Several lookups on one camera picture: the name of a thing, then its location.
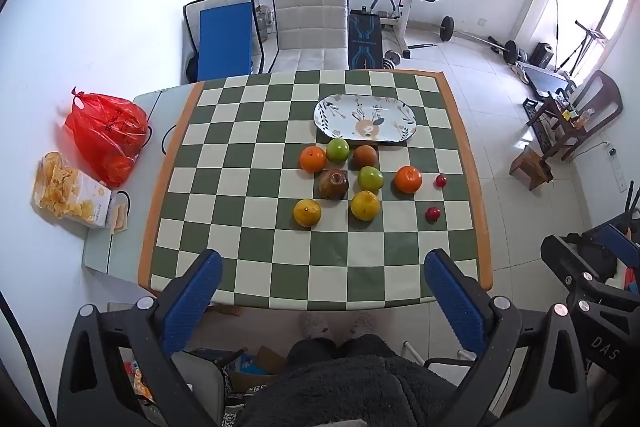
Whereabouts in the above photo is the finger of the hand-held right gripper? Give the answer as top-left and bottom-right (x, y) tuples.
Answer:
(580, 222), (640, 288)
(541, 234), (601, 308)

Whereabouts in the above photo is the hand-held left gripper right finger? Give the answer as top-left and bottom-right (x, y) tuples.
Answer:
(424, 248), (591, 427)

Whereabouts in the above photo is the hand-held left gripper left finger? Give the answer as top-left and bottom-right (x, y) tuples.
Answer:
(57, 248), (223, 427)

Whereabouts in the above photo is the orange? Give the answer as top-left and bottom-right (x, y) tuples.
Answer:
(299, 146), (327, 172)
(394, 166), (423, 194)

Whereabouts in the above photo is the yellow citrus fruit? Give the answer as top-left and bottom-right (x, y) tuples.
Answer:
(350, 190), (381, 221)
(293, 198), (322, 228)

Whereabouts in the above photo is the green apple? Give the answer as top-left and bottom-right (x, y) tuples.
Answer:
(358, 165), (385, 192)
(326, 138), (350, 162)

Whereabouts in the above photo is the dark brown apple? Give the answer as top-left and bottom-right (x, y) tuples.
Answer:
(319, 168), (350, 200)

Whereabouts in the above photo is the reddish brown apple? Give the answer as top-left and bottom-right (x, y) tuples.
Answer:
(353, 144), (378, 169)

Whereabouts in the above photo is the white floral oval plate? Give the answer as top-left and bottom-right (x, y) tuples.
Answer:
(313, 94), (424, 144)

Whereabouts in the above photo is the white power strip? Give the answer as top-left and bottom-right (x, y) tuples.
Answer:
(607, 147), (626, 192)

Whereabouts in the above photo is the brown cardboard box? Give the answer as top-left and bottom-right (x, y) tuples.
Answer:
(227, 346), (288, 390)

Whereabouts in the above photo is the grey fuzzy slipper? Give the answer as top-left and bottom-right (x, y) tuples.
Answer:
(348, 312), (377, 337)
(299, 312), (331, 339)

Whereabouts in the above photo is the small wooden stool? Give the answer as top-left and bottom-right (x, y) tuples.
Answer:
(510, 145), (555, 191)

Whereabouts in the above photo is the orange snack packet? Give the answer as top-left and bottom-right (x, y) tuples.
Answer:
(122, 359), (153, 403)

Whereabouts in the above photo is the green white checkered tablecloth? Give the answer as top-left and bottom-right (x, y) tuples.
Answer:
(137, 69), (495, 312)

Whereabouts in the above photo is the person's dark fleece clothing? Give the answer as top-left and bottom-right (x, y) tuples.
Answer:
(235, 334), (496, 427)

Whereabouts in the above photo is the yellow snack package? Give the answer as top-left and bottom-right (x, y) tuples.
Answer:
(32, 151), (128, 235)

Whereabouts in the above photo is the black flat monitor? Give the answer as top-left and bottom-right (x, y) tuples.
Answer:
(517, 62), (576, 100)

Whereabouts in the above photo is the red plastic bag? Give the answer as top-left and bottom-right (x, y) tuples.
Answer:
(62, 87), (151, 188)

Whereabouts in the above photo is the black speaker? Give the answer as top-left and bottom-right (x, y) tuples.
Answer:
(530, 42), (555, 68)

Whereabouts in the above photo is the black tripod stand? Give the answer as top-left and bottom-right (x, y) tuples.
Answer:
(552, 0), (608, 75)

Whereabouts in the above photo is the short barbell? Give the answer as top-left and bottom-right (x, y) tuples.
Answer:
(439, 17), (518, 65)

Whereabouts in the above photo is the blue exercise mat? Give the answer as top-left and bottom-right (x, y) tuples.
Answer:
(197, 2), (253, 81)

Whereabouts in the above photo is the white padded chair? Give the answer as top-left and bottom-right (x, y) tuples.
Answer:
(271, 0), (351, 72)

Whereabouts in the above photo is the thin black cable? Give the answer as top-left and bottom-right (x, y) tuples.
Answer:
(160, 124), (183, 155)

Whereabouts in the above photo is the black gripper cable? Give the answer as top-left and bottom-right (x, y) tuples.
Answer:
(0, 289), (57, 427)

